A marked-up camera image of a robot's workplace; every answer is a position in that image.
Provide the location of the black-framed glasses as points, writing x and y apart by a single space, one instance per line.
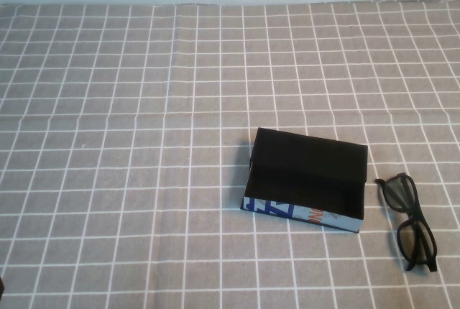
397 194

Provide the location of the black glasses case, printed front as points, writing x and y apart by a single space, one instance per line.
309 154

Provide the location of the dark object at table edge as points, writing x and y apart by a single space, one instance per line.
1 287

